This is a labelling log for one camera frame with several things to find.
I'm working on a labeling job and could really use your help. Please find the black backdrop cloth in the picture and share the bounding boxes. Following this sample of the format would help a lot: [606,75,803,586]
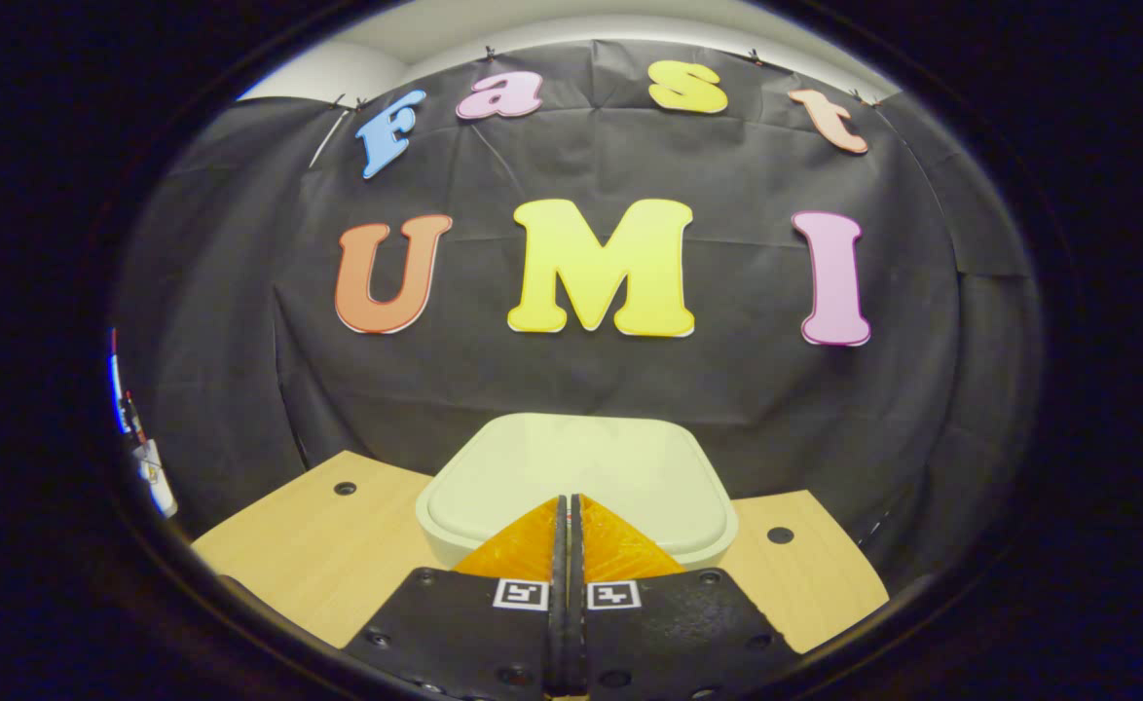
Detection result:
[109,39,1045,585]

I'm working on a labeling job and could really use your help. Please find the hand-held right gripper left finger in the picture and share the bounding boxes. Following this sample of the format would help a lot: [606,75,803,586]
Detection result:
[343,494,570,700]

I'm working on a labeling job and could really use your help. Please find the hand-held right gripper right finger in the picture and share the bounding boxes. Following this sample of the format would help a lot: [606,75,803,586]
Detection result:
[569,494,801,700]

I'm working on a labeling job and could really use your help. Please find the green desktop garbage bin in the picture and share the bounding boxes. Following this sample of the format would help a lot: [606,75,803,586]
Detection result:
[416,413,740,575]

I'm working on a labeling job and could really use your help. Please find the white side table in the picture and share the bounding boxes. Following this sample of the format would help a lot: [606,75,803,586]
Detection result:
[133,440,179,519]

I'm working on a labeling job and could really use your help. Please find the computer monitor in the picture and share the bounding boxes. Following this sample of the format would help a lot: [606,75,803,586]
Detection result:
[107,329,134,436]

